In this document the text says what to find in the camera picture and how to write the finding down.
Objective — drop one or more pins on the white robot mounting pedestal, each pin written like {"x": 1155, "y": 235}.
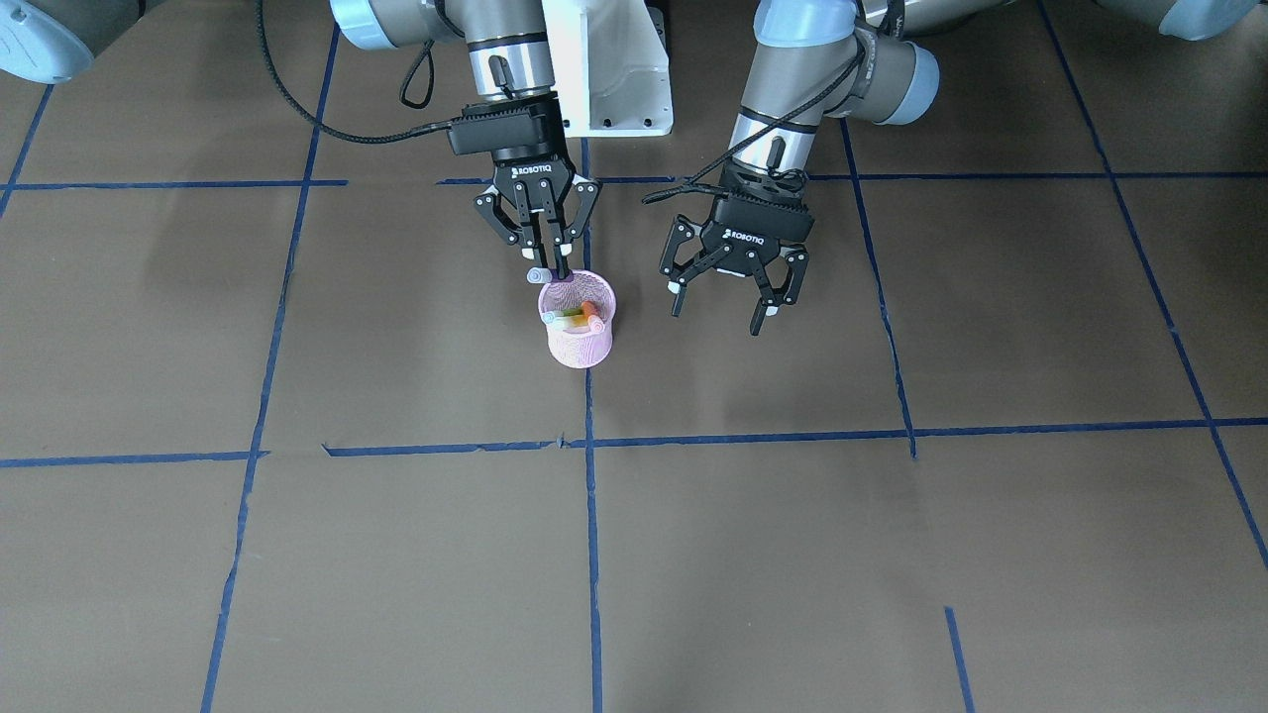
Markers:
{"x": 611, "y": 69}

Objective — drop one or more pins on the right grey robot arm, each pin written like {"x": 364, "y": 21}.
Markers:
{"x": 50, "y": 42}

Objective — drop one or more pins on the green highlighter pen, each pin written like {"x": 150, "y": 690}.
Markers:
{"x": 549, "y": 316}

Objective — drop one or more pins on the purple highlighter pen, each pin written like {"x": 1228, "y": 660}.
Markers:
{"x": 543, "y": 275}

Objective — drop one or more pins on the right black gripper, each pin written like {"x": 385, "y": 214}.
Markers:
{"x": 536, "y": 177}

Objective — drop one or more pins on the orange highlighter pen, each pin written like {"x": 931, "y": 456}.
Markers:
{"x": 593, "y": 319}

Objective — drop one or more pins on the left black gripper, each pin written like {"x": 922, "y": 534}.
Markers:
{"x": 745, "y": 252}

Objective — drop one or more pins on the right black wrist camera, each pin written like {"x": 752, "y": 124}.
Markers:
{"x": 507, "y": 133}

